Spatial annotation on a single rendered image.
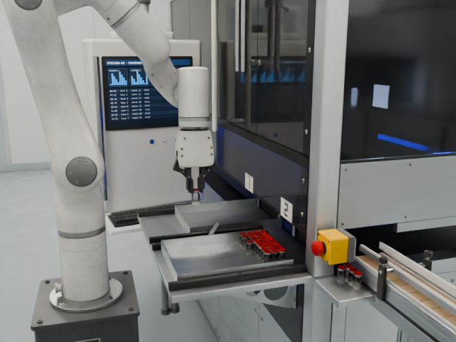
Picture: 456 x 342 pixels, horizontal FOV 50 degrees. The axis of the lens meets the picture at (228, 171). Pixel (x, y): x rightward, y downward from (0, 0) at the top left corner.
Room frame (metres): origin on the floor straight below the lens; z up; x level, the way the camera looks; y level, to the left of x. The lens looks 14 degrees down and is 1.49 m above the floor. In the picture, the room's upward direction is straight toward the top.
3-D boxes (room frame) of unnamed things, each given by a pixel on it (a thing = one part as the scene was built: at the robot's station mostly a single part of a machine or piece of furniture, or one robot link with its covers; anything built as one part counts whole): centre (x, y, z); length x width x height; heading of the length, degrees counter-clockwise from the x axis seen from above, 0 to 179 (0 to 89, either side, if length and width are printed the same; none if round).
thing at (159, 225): (1.54, 0.02, 0.87); 0.70 x 0.48 x 0.02; 17
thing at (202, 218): (1.73, 0.01, 0.90); 0.34 x 0.26 x 0.04; 107
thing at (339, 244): (1.20, -0.28, 1.00); 0.08 x 0.07 x 0.07; 107
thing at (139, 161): (2.21, 0.38, 1.19); 0.50 x 0.19 x 0.78; 115
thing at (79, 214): (1.22, 0.39, 1.16); 0.19 x 0.12 x 0.24; 23
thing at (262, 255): (1.40, -0.09, 0.91); 0.18 x 0.02 x 0.05; 17
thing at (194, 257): (1.37, 0.01, 0.90); 0.34 x 0.26 x 0.04; 107
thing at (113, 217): (2.00, 0.31, 0.82); 0.40 x 0.14 x 0.02; 115
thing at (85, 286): (1.19, 0.38, 0.95); 0.19 x 0.19 x 0.18
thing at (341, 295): (1.20, -0.33, 0.87); 0.14 x 0.13 x 0.02; 107
